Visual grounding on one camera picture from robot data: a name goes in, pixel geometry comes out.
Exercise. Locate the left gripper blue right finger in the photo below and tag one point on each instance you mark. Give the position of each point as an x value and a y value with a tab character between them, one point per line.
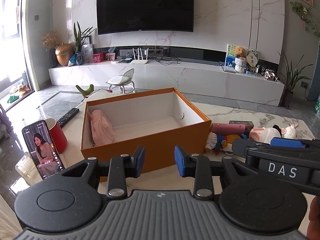
182	161

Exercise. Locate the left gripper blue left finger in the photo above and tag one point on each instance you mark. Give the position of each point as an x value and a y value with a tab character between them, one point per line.
137	162

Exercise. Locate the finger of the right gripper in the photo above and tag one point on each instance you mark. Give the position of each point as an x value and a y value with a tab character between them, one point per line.
283	142
240	146

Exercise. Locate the brown sailor plush toy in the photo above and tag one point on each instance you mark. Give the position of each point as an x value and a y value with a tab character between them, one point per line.
216	142

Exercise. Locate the pink snap wallet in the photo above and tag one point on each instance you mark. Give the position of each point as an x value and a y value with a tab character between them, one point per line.
227	129

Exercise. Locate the dark photo card box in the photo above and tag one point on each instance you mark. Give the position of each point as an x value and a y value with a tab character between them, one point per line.
247	124

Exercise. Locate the pink fabric pouch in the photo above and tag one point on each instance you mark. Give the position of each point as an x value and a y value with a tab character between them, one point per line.
102	131

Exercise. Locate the white crochet bunny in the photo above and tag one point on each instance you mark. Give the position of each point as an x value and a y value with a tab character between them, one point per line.
289	132

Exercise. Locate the orange cardboard box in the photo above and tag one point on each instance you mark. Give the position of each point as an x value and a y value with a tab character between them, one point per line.
158	119

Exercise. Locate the potted green plant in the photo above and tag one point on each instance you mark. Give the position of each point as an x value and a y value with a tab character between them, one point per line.
292	77

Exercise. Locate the black white cow figurine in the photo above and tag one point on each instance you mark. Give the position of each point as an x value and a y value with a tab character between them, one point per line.
269	74

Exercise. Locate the white marble tv console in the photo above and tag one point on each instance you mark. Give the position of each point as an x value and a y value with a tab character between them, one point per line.
193	78

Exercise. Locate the red cup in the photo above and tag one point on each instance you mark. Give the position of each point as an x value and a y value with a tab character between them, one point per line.
57	135

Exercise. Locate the black remote control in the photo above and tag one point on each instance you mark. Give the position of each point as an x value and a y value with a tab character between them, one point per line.
68	117

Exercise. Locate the green toy on floor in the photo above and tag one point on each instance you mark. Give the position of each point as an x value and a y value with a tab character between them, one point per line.
85	92

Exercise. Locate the landscape picture card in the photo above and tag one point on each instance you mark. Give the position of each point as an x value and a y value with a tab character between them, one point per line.
229	63

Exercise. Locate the small teddy bear in pot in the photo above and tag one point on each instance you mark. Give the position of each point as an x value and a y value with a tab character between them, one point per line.
240	59

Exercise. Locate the round paper fan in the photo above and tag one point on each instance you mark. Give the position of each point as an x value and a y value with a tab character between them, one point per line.
252	60

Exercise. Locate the smartphone on stand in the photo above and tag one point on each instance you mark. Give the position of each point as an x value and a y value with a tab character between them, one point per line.
42	150

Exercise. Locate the white wifi router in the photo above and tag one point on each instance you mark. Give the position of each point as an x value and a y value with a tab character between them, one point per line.
139	57

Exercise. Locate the red gift box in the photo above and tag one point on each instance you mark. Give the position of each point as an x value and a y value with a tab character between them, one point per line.
98	57

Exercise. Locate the golden acorn vase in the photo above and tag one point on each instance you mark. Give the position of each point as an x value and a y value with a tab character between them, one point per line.
63	53

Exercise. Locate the hanging ivy plant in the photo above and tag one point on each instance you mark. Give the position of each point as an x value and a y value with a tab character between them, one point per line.
309	21

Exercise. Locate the tall leafy plant in vase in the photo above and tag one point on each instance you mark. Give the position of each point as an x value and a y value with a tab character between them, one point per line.
79	38

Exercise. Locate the dried flower bouquet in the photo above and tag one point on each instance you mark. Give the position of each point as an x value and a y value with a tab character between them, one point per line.
51	42

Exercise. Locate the black wall television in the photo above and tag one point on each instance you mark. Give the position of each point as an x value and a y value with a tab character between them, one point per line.
115	16

